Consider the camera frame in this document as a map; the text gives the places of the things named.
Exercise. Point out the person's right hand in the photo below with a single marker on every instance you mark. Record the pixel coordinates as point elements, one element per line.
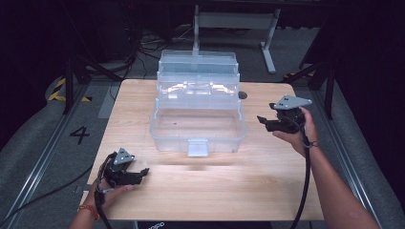
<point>302,140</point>

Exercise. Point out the clear plastic storage box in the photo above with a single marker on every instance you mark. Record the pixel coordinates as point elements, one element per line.
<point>197,120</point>

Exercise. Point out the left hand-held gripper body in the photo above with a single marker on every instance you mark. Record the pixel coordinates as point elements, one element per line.
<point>121,165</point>

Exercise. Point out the person's left hand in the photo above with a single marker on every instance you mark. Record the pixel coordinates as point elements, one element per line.
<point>106,195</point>

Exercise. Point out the black table grommet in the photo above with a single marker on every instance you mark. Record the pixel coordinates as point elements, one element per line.
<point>243,94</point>

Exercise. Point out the black tripod stand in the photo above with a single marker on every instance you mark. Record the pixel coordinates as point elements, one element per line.
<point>324,73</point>
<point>74,68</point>

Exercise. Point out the yellow black floor tape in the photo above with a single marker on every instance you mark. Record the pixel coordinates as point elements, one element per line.
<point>60,92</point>

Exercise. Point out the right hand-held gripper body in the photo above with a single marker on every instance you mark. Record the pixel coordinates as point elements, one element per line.
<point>291,114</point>

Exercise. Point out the white metal desk frame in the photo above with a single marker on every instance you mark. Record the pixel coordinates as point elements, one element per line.
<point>234,20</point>

